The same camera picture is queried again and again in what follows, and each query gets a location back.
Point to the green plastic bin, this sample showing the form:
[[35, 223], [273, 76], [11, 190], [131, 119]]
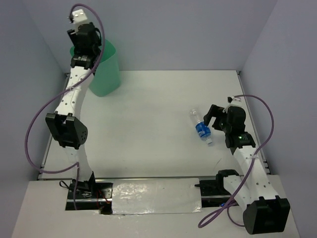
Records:
[[107, 75]]

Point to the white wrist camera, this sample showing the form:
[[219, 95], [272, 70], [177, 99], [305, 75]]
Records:
[[232, 102], [78, 17]]

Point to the blue label clear bottle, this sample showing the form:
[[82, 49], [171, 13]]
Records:
[[202, 130]]

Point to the silver foil sheet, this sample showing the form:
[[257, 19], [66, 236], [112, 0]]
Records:
[[156, 196]]

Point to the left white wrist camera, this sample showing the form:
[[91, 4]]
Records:
[[78, 17]]

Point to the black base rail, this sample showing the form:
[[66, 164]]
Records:
[[100, 200]]

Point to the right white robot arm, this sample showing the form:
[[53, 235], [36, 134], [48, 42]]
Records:
[[264, 211]]

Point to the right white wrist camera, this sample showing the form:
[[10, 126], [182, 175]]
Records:
[[232, 102]]

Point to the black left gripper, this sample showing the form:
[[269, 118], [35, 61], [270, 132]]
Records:
[[74, 36]]

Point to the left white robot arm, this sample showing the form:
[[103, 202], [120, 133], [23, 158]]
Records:
[[64, 124]]

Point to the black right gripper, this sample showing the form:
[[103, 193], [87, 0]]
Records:
[[215, 111]]

